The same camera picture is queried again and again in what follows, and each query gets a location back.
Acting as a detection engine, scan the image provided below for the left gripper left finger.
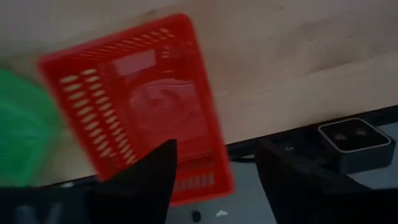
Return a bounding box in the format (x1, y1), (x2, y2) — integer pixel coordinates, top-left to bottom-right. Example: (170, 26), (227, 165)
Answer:
(88, 138), (178, 224)

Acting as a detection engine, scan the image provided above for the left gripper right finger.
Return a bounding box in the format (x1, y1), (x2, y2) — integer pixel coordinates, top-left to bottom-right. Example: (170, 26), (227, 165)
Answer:
(254, 138), (374, 224)

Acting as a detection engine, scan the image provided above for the red plastic basket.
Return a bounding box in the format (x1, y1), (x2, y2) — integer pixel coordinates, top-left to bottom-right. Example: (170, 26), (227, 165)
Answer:
(37, 12), (236, 207)

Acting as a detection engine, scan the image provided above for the green plastic basket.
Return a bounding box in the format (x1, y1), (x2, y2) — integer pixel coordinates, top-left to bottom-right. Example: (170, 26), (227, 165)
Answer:
(0, 68), (63, 187)

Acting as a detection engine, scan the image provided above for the black camera box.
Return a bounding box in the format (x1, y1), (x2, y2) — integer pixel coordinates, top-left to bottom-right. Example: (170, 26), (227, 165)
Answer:
(317, 118), (396, 175)

